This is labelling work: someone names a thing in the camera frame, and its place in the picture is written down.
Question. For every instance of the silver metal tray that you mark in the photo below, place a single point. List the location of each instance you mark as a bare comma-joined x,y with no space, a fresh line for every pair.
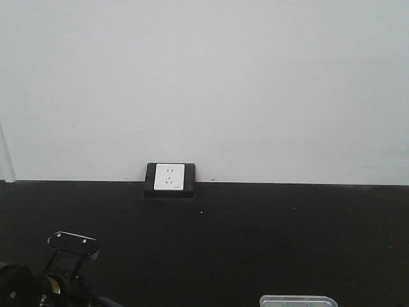
296,300

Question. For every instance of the black white power socket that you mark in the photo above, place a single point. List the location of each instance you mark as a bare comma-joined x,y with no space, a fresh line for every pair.
170,180

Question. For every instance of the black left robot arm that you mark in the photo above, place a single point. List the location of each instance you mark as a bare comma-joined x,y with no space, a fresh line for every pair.
20,287

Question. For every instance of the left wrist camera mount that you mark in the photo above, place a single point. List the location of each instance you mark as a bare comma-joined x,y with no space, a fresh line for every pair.
70,251

